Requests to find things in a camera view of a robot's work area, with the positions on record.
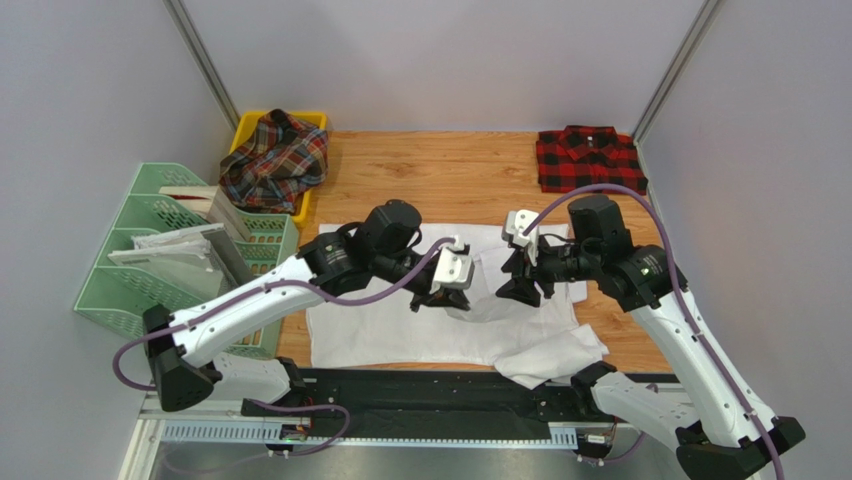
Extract white long sleeve shirt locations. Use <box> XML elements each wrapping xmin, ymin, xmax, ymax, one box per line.
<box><xmin>306</xmin><ymin>223</ymin><xmax>609</xmax><ymax>389</ymax></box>

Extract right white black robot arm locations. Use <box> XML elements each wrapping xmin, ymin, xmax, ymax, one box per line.
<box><xmin>497</xmin><ymin>195</ymin><xmax>805</xmax><ymax>479</ymax></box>

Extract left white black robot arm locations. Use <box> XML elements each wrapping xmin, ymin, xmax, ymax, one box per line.
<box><xmin>143</xmin><ymin>200</ymin><xmax>474</xmax><ymax>412</ymax></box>

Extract red black plaid folded shirt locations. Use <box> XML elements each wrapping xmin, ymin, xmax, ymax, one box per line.
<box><xmin>535</xmin><ymin>125</ymin><xmax>649</xmax><ymax>195</ymax></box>

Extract multicolour plaid shirt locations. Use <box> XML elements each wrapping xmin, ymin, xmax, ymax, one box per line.
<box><xmin>218</xmin><ymin>108</ymin><xmax>330</xmax><ymax>216</ymax></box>

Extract papers in file rack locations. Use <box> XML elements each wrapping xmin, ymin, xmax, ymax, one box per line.
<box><xmin>107</xmin><ymin>186</ymin><xmax>254</xmax><ymax>301</ymax></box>

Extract yellow plastic bin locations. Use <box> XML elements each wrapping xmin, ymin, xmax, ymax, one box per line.
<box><xmin>229</xmin><ymin>110</ymin><xmax>329</xmax><ymax>230</ymax></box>

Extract green mesh file rack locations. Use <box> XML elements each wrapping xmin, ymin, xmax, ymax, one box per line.
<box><xmin>73</xmin><ymin>163</ymin><xmax>299</xmax><ymax>339</ymax></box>

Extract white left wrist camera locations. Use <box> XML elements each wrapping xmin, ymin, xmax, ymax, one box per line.
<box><xmin>430</xmin><ymin>243</ymin><xmax>475</xmax><ymax>293</ymax></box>

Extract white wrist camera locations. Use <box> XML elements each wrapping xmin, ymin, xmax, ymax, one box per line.
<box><xmin>501</xmin><ymin>209</ymin><xmax>539</xmax><ymax>266</ymax></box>
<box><xmin>430</xmin><ymin>243</ymin><xmax>475</xmax><ymax>293</ymax></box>

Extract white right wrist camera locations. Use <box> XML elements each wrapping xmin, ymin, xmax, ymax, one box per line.
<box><xmin>501</xmin><ymin>209</ymin><xmax>539</xmax><ymax>266</ymax></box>

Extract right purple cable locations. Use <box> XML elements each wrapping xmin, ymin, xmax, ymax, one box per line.
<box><xmin>520</xmin><ymin>183</ymin><xmax>790</xmax><ymax>480</ymax></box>

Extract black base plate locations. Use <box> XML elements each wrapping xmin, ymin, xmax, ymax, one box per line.
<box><xmin>284</xmin><ymin>368</ymin><xmax>619</xmax><ymax>440</ymax></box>

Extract right aluminium corner post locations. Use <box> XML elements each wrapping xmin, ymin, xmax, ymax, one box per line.
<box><xmin>632</xmin><ymin>0</ymin><xmax>726</xmax><ymax>144</ymax></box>

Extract aluminium corner post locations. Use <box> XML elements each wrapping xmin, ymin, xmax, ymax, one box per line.
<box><xmin>632</xmin><ymin>0</ymin><xmax>726</xmax><ymax>144</ymax></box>
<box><xmin>162</xmin><ymin>0</ymin><xmax>241</xmax><ymax>131</ymax></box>

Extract aluminium rail frame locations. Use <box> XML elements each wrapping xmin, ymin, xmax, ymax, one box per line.
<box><xmin>116</xmin><ymin>374</ymin><xmax>763</xmax><ymax>480</ymax></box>

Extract left aluminium corner post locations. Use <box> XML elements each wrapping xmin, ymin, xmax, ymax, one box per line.
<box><xmin>162</xmin><ymin>0</ymin><xmax>241</xmax><ymax>131</ymax></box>

